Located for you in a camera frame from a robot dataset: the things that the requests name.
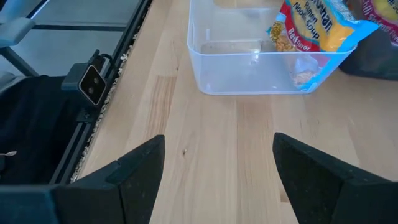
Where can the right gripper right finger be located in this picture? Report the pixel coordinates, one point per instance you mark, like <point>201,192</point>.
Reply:
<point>311,186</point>

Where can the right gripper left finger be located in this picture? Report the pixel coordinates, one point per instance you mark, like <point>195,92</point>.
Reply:
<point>136,186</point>

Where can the blue beef ramen pack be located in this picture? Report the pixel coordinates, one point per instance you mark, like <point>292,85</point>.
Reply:
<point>317,28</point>

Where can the green chili shrimp ramen pack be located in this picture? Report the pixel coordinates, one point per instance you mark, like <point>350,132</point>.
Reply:
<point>385,9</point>

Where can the black fabric seat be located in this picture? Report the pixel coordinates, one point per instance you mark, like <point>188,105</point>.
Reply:
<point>31,130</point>

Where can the dark grey plastic bin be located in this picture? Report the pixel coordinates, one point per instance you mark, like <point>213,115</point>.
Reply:
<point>373,59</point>

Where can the clear plastic bin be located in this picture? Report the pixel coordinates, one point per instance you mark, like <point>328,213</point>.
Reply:
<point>224,71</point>

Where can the grey chair armrest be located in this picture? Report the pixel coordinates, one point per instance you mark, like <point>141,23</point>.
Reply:
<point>14,31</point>

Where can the black table-level camera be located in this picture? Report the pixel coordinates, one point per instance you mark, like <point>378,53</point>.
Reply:
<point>90,84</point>

